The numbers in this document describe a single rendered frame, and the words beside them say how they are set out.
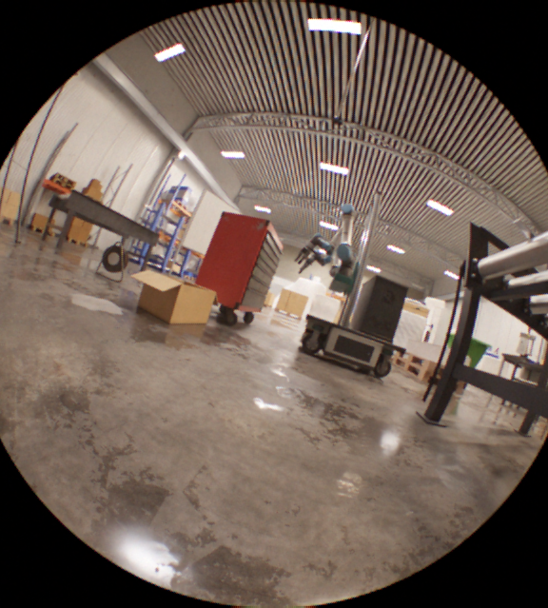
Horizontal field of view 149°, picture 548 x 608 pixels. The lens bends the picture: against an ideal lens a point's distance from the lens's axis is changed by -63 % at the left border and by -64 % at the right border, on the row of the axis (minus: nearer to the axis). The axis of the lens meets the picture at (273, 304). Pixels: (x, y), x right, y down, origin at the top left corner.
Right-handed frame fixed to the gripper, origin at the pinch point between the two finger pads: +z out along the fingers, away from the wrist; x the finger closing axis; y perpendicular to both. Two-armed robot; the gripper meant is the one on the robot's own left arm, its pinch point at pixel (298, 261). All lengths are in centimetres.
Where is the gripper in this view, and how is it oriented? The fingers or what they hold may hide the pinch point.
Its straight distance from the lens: 193.4
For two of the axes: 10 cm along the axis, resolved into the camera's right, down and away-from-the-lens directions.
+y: -7.0, -6.7, 2.4
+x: -3.4, 0.2, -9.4
